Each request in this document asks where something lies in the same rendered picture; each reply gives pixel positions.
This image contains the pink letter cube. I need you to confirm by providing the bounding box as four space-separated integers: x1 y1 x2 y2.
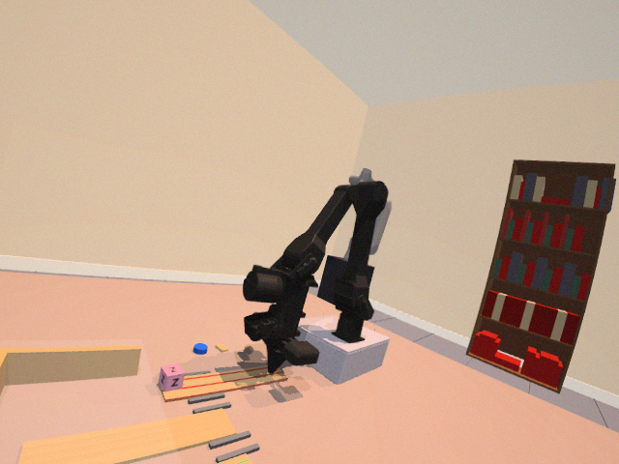
158 363 185 392

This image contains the blue short cylinder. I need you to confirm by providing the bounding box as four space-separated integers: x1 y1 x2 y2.
193 343 208 355

